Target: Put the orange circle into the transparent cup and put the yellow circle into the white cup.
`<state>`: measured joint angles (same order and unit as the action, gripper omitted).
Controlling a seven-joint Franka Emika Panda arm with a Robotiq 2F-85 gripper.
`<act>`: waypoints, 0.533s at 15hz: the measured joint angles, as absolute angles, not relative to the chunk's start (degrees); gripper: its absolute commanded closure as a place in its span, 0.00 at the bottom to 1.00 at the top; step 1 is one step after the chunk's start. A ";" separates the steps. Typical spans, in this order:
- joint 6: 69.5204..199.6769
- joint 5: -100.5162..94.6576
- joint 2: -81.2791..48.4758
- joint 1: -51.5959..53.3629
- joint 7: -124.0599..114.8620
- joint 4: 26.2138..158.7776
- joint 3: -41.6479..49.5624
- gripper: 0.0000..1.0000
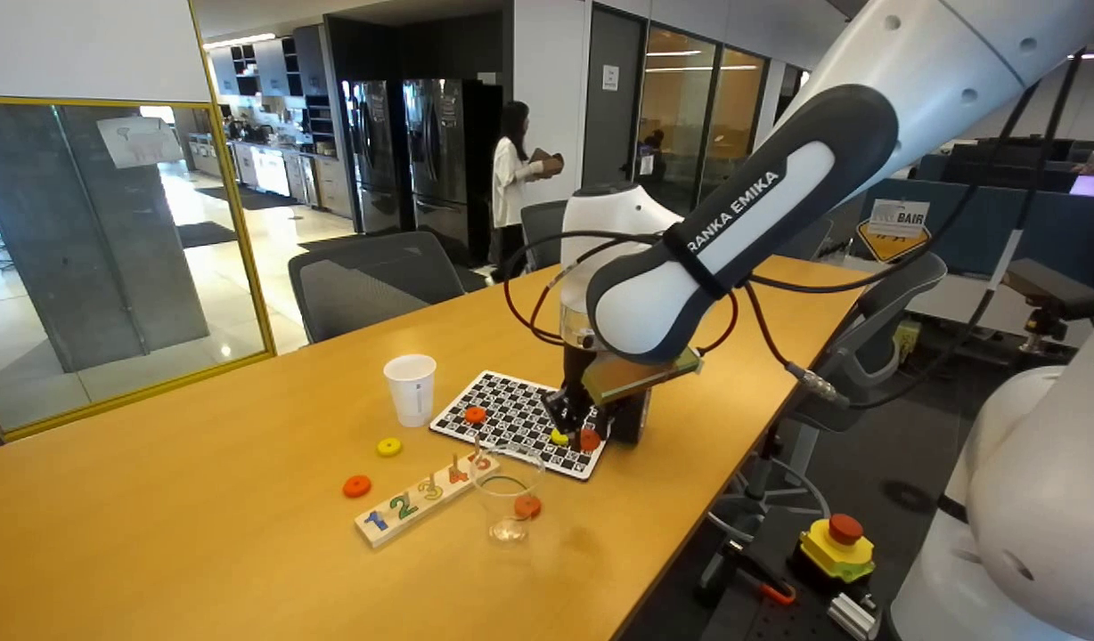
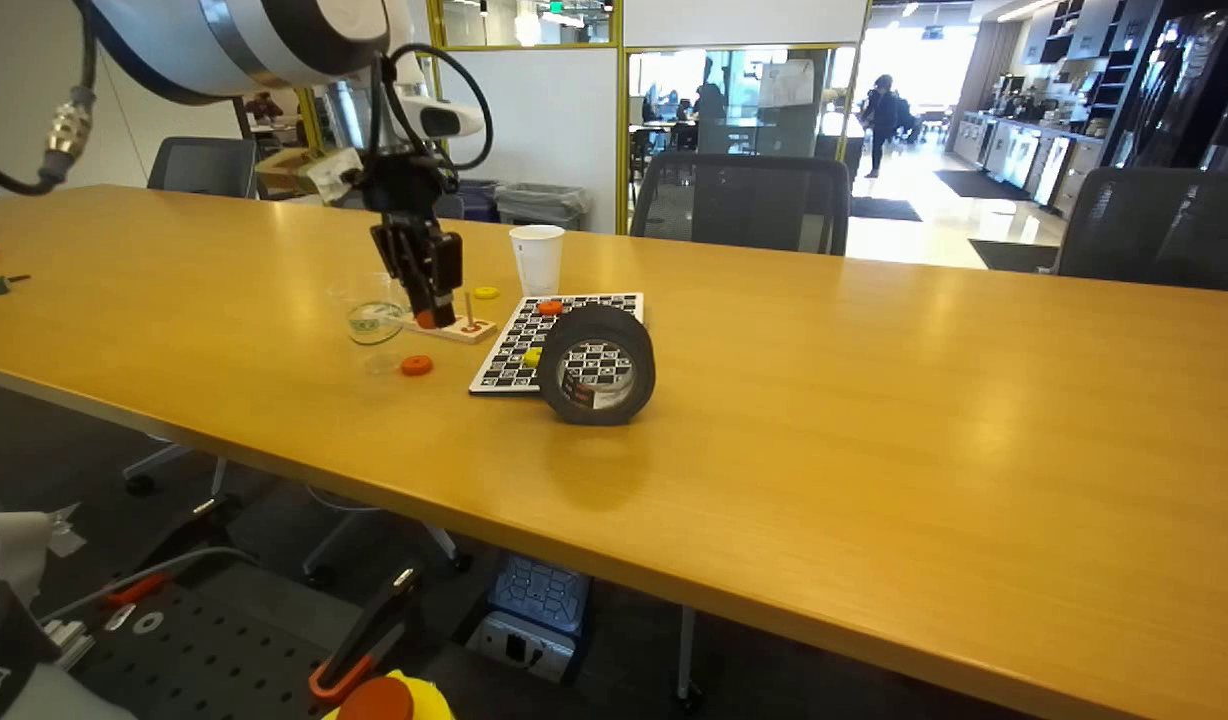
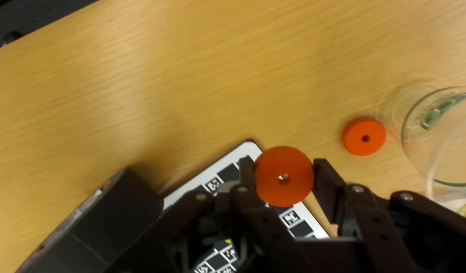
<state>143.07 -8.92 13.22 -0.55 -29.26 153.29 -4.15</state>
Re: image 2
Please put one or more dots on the cardboard box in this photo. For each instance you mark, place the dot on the cardboard box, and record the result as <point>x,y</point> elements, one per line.
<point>287,162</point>

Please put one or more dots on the dark grey office chair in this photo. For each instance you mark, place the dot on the dark grey office chair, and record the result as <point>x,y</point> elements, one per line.
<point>1159,224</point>

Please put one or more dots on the black office chair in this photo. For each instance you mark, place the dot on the black office chair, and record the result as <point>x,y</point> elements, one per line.
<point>305,532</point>

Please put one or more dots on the wrist mounted camera bar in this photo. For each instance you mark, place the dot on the wrist mounted camera bar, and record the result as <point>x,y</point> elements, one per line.
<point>432,119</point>

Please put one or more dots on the dark floor mat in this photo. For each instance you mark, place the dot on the dark floor mat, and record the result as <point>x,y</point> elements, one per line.
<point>1014,252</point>
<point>885,208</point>
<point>980,185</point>

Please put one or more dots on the black glass doors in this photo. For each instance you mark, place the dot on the black glass doors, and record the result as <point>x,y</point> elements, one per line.
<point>1187,82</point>

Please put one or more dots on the black clamp orange grip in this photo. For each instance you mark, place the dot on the black clamp orange grip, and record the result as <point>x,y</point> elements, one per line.
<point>364,641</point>

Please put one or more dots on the white paper cup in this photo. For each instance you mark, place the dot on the white paper cup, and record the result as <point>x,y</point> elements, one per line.
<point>538,256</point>

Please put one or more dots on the blue white box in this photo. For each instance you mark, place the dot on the blue white box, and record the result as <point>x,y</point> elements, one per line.
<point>535,622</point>

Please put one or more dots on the orange wooden disc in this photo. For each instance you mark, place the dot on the orange wooden disc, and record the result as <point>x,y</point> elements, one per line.
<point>418,365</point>
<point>550,306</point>
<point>432,317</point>

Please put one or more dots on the transparent plastic cup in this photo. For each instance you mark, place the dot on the transparent plastic cup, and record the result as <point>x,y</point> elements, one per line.
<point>378,321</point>

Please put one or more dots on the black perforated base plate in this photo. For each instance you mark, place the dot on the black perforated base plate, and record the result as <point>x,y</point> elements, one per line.
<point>212,655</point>

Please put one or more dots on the yellow framed glass partition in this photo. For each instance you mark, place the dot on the yellow framed glass partition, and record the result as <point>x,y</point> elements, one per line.
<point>535,123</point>

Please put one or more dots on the person in dark clothes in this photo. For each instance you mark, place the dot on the person in dark clothes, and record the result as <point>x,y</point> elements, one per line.
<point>881,123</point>

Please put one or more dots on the small orange tool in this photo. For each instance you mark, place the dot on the small orange tool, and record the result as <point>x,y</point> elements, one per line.
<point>137,589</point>

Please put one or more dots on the yellow red emergency stop button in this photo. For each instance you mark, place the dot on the yellow red emergency stop button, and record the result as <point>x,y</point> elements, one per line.
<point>393,703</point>

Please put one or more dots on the black white marker board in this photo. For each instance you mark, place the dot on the black white marker board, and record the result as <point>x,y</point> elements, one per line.
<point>506,354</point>

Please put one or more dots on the yellow wooden disc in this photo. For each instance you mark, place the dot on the yellow wooden disc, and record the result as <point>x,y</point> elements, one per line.
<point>487,292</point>
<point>535,356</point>

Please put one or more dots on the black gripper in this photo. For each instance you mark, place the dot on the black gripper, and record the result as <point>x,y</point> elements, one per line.
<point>400,185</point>

